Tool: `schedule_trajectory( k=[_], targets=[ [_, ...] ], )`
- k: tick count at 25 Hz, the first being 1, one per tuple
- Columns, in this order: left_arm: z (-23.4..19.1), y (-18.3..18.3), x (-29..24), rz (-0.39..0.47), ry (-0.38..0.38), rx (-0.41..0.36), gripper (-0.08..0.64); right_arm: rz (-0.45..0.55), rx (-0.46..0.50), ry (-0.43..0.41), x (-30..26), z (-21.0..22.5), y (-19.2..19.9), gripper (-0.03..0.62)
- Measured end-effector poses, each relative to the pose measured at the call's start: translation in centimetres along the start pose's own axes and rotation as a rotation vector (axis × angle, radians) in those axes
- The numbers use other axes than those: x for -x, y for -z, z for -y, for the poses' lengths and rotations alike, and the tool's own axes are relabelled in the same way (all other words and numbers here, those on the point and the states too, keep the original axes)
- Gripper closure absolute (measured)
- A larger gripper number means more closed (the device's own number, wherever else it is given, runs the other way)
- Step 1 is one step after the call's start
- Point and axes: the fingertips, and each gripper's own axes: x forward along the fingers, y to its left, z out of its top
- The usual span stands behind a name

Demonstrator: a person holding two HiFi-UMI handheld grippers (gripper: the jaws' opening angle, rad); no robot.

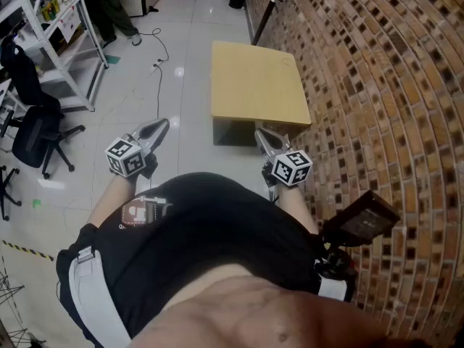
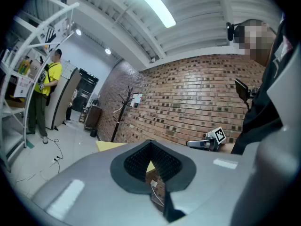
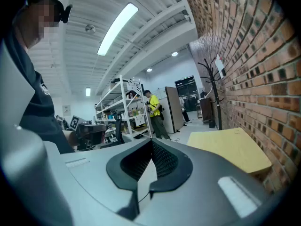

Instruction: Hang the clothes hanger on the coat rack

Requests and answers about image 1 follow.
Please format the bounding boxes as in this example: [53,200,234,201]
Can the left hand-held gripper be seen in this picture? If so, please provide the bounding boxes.
[104,118,170,181]

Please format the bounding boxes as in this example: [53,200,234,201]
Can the white metal shelf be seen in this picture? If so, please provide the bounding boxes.
[0,0,109,112]

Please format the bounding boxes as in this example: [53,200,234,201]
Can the white harness strap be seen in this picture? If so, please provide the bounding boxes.
[68,246,132,348]
[318,275,349,302]

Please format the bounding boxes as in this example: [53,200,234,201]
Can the person's black shirt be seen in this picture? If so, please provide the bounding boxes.
[56,172,358,348]

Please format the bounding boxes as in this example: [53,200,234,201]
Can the person's face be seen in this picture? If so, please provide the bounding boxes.
[128,262,436,348]

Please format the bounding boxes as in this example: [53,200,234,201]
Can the black floor cable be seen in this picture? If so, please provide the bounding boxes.
[138,28,170,120]

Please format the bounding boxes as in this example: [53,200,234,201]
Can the yellow-black floor tape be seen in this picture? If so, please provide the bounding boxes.
[1,240,54,262]

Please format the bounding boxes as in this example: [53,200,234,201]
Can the black office chair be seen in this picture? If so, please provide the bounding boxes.
[0,36,86,180]
[0,165,22,221]

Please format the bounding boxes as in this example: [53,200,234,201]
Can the light wooden table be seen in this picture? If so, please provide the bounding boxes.
[211,41,312,147]

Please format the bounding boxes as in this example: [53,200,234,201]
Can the black body-worn monitor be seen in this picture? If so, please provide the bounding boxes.
[322,189,402,248]

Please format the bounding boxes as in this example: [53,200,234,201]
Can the white paper sign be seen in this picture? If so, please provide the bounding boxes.
[57,11,82,44]

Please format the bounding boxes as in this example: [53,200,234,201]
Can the person's right forearm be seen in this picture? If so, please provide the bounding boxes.
[277,185,320,236]

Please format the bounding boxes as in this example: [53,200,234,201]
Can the black coat rack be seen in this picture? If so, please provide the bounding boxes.
[251,0,291,46]

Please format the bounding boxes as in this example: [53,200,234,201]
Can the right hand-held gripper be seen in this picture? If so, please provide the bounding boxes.
[254,127,313,201]

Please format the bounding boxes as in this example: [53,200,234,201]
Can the person's left forearm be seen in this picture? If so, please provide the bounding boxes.
[86,174,141,228]

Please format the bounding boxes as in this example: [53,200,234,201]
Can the group of small bottles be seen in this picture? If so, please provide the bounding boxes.
[38,0,73,22]

